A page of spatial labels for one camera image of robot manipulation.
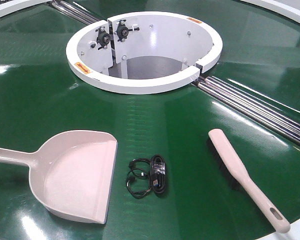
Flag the black USB cable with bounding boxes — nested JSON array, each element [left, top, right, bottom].
[[149, 154, 168, 195]]

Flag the thin black cable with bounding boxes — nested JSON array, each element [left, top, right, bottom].
[[125, 158, 153, 199]]

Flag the pink plastic dustpan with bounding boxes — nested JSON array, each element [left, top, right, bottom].
[[0, 130, 118, 224]]

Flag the steel rollers right seam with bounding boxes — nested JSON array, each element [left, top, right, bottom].
[[192, 76, 300, 146]]

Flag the steel rollers seam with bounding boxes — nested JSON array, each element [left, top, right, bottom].
[[192, 76, 300, 146], [49, 0, 100, 25]]

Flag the steel rollers upper left seam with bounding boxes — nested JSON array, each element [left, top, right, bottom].
[[49, 0, 100, 25]]

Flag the white outer rim right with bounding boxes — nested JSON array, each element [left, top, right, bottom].
[[243, 0, 300, 24]]

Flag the white rim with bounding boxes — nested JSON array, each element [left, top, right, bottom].
[[0, 0, 49, 18], [243, 0, 300, 24]]

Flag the white outer rim left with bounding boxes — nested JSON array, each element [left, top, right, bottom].
[[0, 0, 49, 18]]

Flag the white inner conveyor ring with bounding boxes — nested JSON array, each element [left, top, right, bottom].
[[65, 10, 224, 95]]

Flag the right black bearing mount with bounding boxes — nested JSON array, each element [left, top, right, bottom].
[[114, 19, 140, 42]]

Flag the black bearing mount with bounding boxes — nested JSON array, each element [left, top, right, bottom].
[[114, 19, 140, 42], [95, 26, 111, 50]]

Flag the left black bearing mount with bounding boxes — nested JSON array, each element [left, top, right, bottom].
[[95, 26, 111, 50]]

